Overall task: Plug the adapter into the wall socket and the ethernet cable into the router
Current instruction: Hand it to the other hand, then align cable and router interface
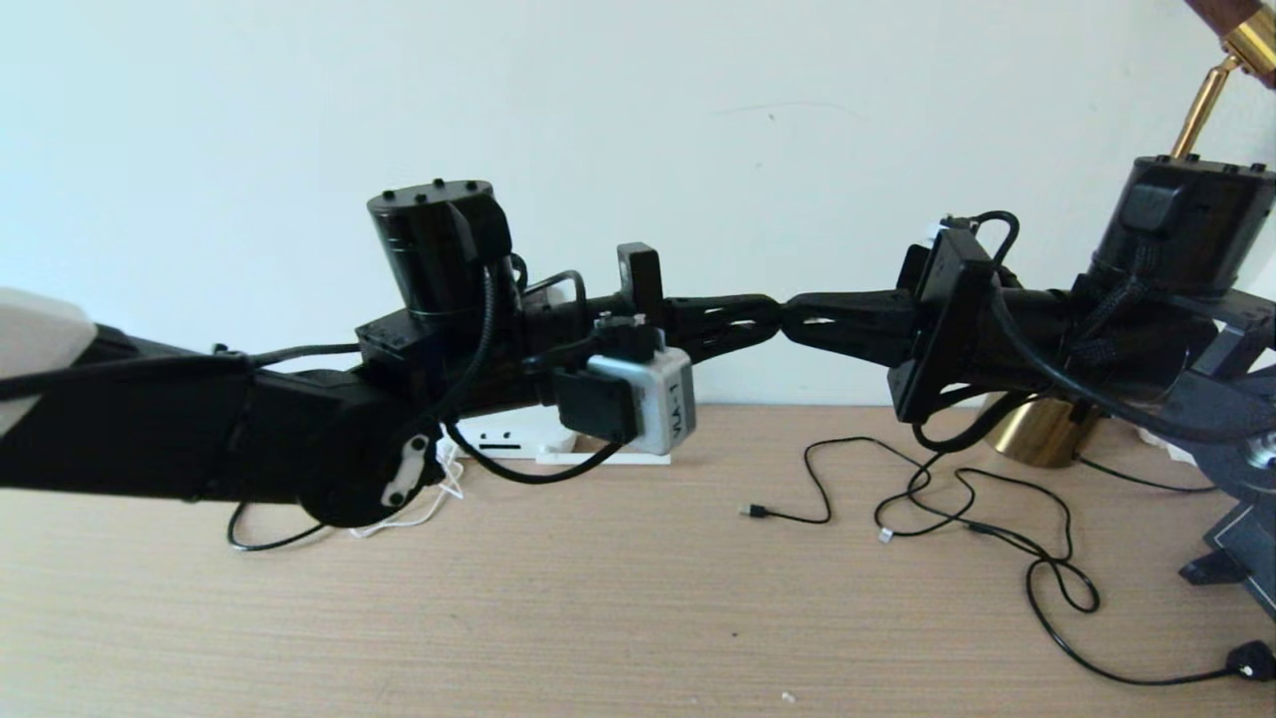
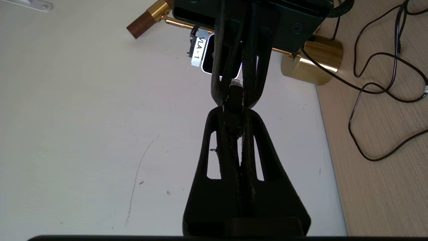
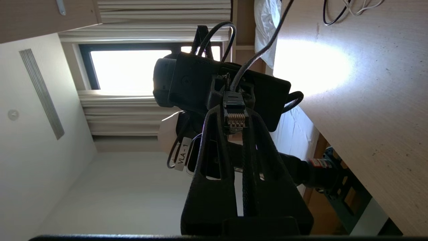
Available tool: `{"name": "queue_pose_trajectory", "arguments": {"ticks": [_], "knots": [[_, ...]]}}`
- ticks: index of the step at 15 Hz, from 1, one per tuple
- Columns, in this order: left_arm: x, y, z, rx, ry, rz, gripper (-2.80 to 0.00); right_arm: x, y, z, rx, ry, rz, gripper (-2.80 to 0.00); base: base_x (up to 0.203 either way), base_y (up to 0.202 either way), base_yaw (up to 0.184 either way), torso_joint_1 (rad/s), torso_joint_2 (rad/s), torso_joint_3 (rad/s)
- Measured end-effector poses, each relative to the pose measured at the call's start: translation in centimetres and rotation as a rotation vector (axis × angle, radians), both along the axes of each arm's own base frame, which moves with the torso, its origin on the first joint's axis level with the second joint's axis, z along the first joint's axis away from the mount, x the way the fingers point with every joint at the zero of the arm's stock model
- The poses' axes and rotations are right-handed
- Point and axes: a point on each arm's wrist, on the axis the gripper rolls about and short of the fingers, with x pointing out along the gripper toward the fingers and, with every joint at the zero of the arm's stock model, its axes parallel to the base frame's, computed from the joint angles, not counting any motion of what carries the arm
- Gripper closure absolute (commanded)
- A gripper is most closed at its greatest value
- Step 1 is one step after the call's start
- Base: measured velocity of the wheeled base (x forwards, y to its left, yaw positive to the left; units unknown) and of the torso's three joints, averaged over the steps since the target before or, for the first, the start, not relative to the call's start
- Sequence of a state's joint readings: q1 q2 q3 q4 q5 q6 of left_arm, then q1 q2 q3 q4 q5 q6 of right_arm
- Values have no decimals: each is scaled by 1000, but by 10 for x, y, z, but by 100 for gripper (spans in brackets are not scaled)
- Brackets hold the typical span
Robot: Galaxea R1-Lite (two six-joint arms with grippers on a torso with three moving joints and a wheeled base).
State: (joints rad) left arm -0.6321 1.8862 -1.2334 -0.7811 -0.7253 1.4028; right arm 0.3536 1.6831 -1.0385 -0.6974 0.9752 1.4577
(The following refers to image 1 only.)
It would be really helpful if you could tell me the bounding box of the white power cord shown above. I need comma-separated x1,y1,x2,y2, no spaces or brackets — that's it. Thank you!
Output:
349,439,466,540

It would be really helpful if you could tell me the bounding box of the black ethernet cable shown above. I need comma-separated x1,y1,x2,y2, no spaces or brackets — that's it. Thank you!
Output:
226,499,332,553

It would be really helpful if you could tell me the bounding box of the white router with antennas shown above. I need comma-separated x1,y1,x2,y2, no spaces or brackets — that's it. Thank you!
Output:
454,404,672,468

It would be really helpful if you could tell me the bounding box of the brass desk lamp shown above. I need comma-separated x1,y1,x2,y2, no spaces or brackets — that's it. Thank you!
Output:
985,0,1276,470

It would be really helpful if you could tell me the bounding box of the white crumpled tissue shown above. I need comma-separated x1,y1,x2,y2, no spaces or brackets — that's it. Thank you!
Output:
1136,424,1199,466

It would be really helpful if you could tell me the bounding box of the dark panel on stand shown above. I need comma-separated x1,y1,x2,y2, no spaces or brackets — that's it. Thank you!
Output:
1178,499,1276,619

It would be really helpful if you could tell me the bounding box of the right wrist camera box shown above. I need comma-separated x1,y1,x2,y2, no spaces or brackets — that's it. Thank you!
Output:
887,224,1000,425

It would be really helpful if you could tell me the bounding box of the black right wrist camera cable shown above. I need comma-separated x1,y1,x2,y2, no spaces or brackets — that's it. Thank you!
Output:
912,209,1276,455

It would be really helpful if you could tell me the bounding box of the black USB cable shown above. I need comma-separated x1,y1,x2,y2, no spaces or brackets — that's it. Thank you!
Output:
740,437,1103,615

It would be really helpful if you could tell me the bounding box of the black lamp power cord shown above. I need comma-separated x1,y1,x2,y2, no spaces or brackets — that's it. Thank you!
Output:
875,399,1276,689

